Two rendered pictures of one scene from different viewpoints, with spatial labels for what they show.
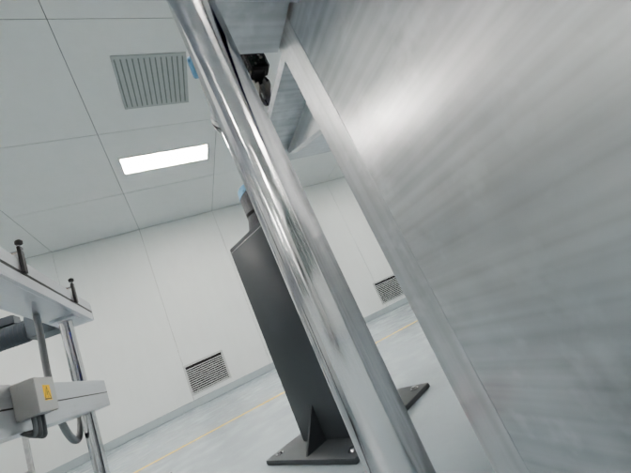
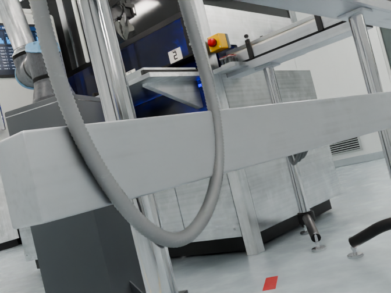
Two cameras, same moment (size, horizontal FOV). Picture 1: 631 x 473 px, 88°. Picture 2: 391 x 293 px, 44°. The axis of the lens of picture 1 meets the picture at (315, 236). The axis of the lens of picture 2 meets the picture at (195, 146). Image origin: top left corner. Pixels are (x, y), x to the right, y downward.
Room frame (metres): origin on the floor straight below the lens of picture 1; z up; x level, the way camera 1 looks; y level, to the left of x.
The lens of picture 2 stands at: (1.60, 1.92, 0.45)
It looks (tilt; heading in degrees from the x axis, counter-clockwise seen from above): 3 degrees up; 246
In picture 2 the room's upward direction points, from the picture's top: 14 degrees counter-clockwise
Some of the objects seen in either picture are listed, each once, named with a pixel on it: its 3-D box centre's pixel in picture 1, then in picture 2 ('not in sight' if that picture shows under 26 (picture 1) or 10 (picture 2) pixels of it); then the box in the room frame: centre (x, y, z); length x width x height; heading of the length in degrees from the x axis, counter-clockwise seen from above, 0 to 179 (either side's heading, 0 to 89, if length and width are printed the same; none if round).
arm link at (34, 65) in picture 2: (254, 197); (44, 60); (1.31, 0.16, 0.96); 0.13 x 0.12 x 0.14; 101
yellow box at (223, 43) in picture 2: not in sight; (218, 43); (0.48, -0.05, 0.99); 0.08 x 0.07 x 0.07; 25
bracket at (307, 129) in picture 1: (318, 129); (174, 96); (0.73, -0.12, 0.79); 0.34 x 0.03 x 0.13; 25
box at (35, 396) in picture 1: (36, 397); not in sight; (0.84, 0.83, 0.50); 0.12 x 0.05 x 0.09; 25
